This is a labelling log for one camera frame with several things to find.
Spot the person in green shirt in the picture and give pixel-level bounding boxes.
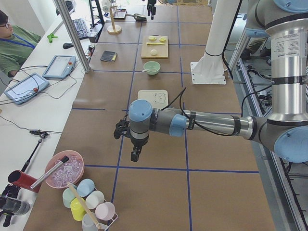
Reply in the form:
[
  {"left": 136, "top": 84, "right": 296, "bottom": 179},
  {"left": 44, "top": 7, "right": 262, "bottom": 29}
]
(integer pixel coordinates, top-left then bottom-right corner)
[{"left": 0, "top": 11, "right": 41, "bottom": 77}]

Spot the blue teach pendant near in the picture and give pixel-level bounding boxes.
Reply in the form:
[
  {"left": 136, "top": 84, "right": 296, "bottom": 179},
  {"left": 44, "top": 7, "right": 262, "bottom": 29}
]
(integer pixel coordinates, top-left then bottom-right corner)
[{"left": 4, "top": 73, "right": 50, "bottom": 104}]

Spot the white bear tray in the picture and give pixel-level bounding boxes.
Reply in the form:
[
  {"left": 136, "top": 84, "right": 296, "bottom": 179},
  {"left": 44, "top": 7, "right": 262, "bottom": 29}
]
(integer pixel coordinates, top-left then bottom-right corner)
[{"left": 137, "top": 90, "right": 168, "bottom": 109}]

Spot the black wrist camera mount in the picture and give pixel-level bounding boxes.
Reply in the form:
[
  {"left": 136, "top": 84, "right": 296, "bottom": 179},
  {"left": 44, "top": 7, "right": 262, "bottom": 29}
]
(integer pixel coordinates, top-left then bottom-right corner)
[{"left": 114, "top": 119, "right": 130, "bottom": 139}]

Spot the yellow cup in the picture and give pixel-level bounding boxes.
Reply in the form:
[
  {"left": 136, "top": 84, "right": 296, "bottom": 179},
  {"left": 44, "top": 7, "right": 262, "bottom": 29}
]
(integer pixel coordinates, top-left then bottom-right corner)
[{"left": 70, "top": 198, "right": 86, "bottom": 221}]

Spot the pink cup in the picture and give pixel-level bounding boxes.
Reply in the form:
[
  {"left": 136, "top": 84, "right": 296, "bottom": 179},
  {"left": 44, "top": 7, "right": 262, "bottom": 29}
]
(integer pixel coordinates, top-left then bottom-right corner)
[{"left": 95, "top": 202, "right": 116, "bottom": 221}]

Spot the black keyboard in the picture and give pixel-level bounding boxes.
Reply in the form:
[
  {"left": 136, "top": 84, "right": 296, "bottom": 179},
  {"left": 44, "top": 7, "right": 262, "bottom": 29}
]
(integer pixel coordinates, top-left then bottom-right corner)
[{"left": 72, "top": 18, "right": 90, "bottom": 40}]

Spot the red cylinder bottle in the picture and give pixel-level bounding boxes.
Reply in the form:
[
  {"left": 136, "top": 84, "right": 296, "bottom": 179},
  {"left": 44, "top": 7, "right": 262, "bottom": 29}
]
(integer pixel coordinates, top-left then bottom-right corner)
[{"left": 8, "top": 170, "right": 40, "bottom": 193}]

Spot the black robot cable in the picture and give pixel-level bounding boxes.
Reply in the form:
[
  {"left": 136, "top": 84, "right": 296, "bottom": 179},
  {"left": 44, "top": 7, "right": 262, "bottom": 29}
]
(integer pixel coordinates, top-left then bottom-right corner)
[{"left": 166, "top": 87, "right": 239, "bottom": 136}]

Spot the black computer mouse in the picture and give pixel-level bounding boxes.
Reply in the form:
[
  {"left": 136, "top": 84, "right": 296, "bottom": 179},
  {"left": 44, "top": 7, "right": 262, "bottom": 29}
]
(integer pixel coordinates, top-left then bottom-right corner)
[{"left": 63, "top": 43, "right": 74, "bottom": 50}]

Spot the green ceramic bowl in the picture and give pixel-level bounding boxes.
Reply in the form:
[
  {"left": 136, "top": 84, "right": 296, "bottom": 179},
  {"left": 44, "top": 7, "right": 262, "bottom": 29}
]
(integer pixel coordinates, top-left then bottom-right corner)
[{"left": 143, "top": 61, "right": 161, "bottom": 75}]

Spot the black camera tripod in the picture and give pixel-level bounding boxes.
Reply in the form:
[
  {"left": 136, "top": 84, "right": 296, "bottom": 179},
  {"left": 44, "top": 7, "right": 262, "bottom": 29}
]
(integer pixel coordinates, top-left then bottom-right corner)
[{"left": 0, "top": 183, "right": 30, "bottom": 227}]

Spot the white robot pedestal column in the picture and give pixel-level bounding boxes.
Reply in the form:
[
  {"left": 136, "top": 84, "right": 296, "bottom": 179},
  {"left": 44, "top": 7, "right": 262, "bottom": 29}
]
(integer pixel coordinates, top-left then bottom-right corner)
[{"left": 191, "top": 0, "right": 242, "bottom": 85}]

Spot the blue teach pendant far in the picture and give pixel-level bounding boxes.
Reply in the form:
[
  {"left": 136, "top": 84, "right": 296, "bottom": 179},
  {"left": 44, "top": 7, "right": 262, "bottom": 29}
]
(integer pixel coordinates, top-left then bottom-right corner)
[{"left": 42, "top": 55, "right": 76, "bottom": 79}]

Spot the metal scoop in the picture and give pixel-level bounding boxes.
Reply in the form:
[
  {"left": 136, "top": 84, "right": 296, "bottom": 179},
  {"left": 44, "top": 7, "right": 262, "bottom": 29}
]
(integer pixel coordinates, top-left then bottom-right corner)
[{"left": 126, "top": 13, "right": 147, "bottom": 22}]

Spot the dark sponge cloth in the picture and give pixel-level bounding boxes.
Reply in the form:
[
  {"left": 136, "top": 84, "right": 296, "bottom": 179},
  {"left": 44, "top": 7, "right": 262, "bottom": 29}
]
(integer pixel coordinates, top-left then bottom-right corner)
[{"left": 100, "top": 51, "right": 117, "bottom": 62}]

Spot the wooden mug tree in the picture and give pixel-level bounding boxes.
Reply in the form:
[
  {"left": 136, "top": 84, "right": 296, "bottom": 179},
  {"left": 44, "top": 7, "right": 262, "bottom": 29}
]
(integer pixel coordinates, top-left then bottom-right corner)
[{"left": 107, "top": 6, "right": 122, "bottom": 35}]

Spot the wooden cutting board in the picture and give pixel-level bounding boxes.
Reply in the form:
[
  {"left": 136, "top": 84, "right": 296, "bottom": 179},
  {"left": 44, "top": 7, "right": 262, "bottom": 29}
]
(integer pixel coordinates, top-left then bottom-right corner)
[{"left": 141, "top": 35, "right": 169, "bottom": 59}]

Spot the metal tube tool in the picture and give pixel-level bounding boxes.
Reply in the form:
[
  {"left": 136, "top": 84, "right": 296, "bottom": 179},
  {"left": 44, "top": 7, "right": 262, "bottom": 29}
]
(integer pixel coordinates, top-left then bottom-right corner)
[{"left": 30, "top": 155, "right": 69, "bottom": 189}]

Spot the white wire cup rack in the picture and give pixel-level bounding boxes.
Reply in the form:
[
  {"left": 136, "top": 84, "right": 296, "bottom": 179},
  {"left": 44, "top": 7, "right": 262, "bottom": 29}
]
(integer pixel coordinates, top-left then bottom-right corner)
[{"left": 87, "top": 189, "right": 118, "bottom": 231}]

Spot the blue cup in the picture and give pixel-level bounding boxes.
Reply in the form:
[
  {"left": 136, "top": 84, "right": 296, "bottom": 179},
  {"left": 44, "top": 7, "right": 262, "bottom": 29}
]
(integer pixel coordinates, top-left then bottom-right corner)
[{"left": 77, "top": 179, "right": 95, "bottom": 197}]

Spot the blue teach pendant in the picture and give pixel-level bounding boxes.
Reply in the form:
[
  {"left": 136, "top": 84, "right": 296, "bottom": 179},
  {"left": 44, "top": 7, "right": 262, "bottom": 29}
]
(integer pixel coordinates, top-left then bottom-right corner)
[
  {"left": 42, "top": 55, "right": 76, "bottom": 79},
  {"left": 4, "top": 73, "right": 50, "bottom": 104}
]

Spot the pink bowl with ice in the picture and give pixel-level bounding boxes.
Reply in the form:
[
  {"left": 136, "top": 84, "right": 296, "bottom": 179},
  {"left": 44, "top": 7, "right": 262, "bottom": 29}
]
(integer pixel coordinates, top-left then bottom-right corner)
[{"left": 45, "top": 150, "right": 85, "bottom": 189}]

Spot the white cup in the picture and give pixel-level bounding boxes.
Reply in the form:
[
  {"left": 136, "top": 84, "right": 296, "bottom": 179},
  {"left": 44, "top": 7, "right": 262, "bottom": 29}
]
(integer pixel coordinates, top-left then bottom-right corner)
[{"left": 85, "top": 190, "right": 104, "bottom": 209}]

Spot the aluminium frame post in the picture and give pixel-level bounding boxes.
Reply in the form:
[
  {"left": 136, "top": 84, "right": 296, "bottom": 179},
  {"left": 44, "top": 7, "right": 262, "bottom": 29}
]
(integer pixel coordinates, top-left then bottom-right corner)
[{"left": 54, "top": 0, "right": 91, "bottom": 73}]

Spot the green clamp tool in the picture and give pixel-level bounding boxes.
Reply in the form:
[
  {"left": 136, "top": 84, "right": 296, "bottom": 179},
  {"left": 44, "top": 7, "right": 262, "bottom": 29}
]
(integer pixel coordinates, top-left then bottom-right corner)
[{"left": 47, "top": 33, "right": 58, "bottom": 43}]

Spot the grey cup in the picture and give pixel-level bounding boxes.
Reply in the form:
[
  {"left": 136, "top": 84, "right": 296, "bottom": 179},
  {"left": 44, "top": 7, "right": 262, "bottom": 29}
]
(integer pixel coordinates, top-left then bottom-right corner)
[{"left": 82, "top": 214, "right": 98, "bottom": 231}]

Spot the mint green cup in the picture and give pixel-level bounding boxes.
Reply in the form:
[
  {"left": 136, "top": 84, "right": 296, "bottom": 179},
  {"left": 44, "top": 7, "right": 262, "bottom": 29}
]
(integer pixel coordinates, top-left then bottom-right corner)
[{"left": 62, "top": 188, "right": 75, "bottom": 208}]

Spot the black selfie stick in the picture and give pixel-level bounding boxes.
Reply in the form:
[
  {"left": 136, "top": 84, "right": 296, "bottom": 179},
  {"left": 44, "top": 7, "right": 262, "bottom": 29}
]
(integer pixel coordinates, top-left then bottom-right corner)
[{"left": 21, "top": 129, "right": 49, "bottom": 172}]

